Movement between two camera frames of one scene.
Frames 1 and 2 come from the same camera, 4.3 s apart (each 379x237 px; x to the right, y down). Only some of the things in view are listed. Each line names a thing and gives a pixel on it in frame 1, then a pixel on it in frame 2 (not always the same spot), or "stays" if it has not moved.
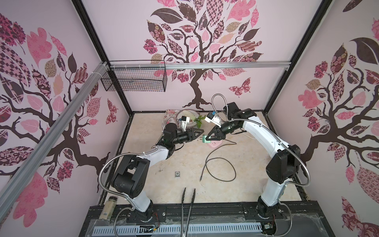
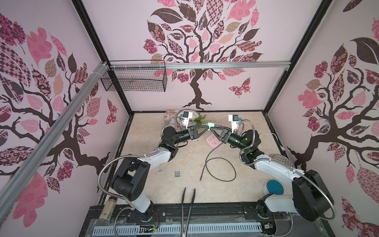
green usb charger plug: [204, 139] → [209, 124]
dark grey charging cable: [208, 159] stays
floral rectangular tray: [170, 117] stays
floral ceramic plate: [193, 114] stays
